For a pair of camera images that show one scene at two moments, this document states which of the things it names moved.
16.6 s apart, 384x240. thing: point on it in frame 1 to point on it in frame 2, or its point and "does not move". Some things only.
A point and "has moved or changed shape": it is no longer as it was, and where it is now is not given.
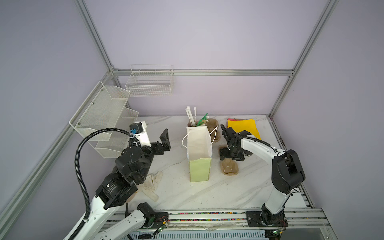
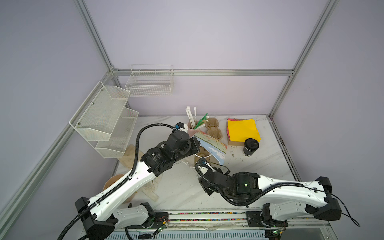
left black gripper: [164, 138] to [194, 144]
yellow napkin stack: [241, 125] does not move
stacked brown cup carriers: [212, 126] does not move
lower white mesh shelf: [118, 141] does not move
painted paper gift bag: [199, 149] has moved or changed shape
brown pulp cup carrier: [228, 166] to [202, 153]
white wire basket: [150, 80] does not move
